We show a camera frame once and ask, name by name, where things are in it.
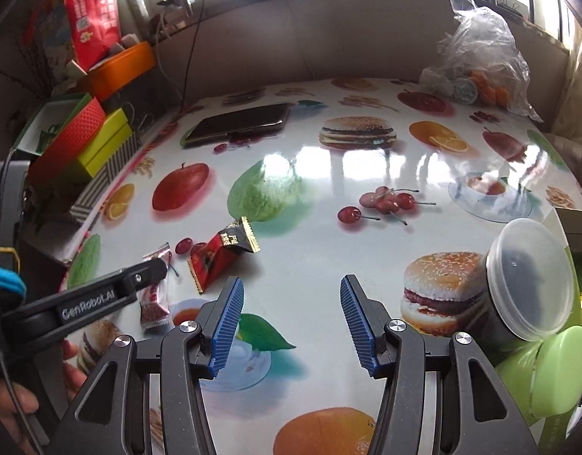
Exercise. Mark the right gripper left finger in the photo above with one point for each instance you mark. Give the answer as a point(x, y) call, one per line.
point(195, 351)

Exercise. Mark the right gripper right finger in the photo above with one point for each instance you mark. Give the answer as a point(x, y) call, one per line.
point(388, 349)

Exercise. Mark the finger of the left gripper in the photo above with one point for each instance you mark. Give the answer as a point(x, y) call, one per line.
point(130, 280)

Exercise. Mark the pink white snack packet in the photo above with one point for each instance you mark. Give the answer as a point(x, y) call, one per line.
point(154, 306)

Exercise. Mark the red black snack packet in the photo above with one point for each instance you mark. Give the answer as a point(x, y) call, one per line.
point(210, 260)

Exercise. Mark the striped black white box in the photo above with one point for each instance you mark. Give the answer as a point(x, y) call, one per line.
point(89, 197)

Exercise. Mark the dark jar with clear lid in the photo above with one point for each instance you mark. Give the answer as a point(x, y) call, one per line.
point(528, 288)

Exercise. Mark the yellow green box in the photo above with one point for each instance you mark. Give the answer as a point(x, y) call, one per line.
point(113, 133)

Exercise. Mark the light green plastic container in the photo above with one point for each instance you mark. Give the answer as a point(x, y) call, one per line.
point(545, 377)

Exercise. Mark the red rimmed open box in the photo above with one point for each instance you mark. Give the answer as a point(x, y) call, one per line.
point(56, 134)

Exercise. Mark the orange plastic bin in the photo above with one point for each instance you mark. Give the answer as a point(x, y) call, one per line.
point(111, 76)

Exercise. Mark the black smartphone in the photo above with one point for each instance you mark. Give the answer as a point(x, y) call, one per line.
point(238, 124)

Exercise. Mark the green white cardboard box tray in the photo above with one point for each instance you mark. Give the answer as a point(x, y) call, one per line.
point(554, 430)

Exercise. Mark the beige curtain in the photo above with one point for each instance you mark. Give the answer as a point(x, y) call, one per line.
point(566, 130)

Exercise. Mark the red printed package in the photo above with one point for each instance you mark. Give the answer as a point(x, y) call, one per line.
point(95, 28)

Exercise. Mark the clear plastic bag of items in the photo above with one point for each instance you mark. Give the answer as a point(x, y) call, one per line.
point(479, 64)

